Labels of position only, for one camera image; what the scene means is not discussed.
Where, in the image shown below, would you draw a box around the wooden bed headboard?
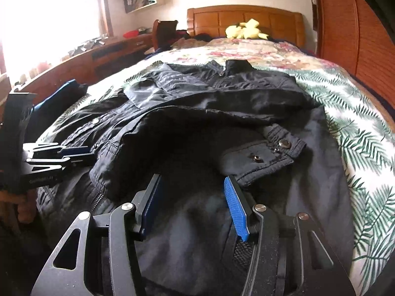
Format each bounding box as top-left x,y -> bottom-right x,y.
186,5 -> 304,48

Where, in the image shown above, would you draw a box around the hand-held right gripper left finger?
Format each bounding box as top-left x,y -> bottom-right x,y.
29,173 -> 164,296

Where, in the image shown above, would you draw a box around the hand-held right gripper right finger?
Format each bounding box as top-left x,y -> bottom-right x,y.
224,175 -> 357,296

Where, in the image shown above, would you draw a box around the black tools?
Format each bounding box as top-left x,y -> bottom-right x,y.
69,37 -> 107,55

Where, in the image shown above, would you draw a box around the wooden chair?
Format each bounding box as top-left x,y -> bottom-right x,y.
152,19 -> 179,51

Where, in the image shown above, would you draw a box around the black jacket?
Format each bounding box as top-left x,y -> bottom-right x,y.
35,59 -> 355,296

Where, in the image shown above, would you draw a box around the blue folded clothes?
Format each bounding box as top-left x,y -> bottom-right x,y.
32,79 -> 90,121

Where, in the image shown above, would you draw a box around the yellow plush toy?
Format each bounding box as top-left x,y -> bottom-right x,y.
225,19 -> 268,40

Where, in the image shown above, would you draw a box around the floral quilt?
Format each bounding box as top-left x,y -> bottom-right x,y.
168,37 -> 340,68

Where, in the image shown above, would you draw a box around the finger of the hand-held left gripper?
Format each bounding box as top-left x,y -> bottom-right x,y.
26,153 -> 96,175
23,142 -> 92,158

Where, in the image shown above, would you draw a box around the long wooden desk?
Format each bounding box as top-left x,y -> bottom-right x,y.
9,32 -> 155,105

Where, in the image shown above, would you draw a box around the wooden louvered wardrobe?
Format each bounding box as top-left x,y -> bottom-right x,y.
309,0 -> 395,99

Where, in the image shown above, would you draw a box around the window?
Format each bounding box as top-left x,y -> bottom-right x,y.
0,0 -> 113,77

